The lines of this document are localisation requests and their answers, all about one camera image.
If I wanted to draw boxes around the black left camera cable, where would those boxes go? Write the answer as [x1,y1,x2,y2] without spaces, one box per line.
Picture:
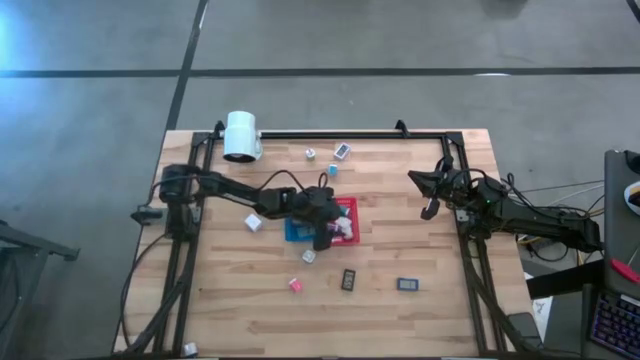
[257,169,334,194]

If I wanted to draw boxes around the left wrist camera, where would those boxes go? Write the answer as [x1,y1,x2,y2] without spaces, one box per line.
[319,197,344,221]

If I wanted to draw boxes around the black flat device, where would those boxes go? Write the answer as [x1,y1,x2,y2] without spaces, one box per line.
[507,312,544,349]

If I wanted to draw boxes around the blue plastic basket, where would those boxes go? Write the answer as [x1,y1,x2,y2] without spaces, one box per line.
[284,217,321,244]

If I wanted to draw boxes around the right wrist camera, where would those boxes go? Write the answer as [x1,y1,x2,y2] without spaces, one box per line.
[443,178,465,201]

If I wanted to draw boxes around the white paper sheet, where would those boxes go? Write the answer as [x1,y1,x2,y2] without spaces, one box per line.
[530,294,554,329]

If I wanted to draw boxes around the grey metal stand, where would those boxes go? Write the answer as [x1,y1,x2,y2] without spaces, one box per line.
[0,219,81,360]

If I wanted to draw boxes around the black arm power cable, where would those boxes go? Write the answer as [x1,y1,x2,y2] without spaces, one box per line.
[118,232,171,354]

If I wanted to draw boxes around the red handled tool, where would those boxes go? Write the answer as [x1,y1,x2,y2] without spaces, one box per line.
[608,258,640,286]

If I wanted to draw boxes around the dark grey side desk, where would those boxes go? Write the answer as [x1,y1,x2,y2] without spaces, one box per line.
[579,148,640,360]

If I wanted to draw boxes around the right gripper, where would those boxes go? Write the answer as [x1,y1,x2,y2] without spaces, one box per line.
[407,154,466,221]

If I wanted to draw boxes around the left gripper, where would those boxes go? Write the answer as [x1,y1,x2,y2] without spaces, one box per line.
[290,187,344,252]

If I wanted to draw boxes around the tangled black floor cables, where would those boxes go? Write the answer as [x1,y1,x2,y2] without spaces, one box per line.
[499,172,607,264]

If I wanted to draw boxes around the white and yellow object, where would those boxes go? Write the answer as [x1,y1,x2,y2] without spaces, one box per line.
[623,180,640,217]

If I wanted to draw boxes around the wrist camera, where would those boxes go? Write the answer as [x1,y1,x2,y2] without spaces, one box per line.
[443,178,465,201]
[319,197,344,221]

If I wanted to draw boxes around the backlit black keyboard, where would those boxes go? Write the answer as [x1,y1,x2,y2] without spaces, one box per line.
[589,288,640,360]

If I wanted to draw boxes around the black aluminium table frame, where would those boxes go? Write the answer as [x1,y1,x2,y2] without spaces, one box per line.
[127,119,539,359]

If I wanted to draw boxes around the red plastic basket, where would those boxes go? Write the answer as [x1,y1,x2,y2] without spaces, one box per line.
[327,196,361,246]

